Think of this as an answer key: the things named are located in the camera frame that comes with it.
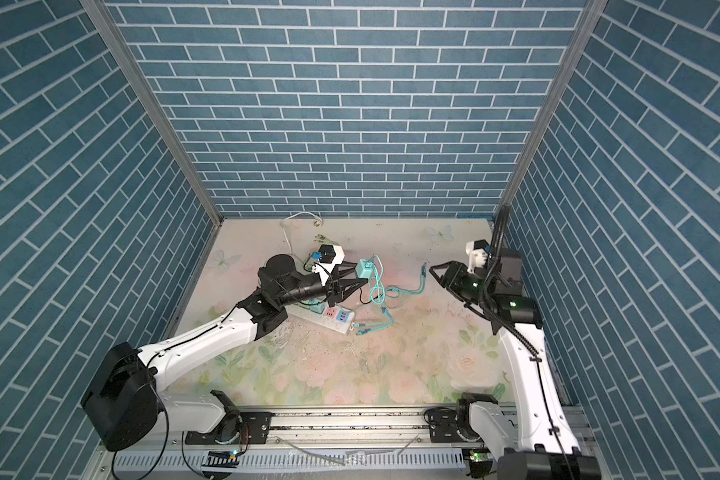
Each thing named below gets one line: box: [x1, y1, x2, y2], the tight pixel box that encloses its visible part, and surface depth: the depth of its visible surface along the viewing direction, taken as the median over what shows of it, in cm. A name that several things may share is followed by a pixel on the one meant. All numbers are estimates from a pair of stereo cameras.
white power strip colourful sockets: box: [284, 304, 356, 334], surface depth 92 cm
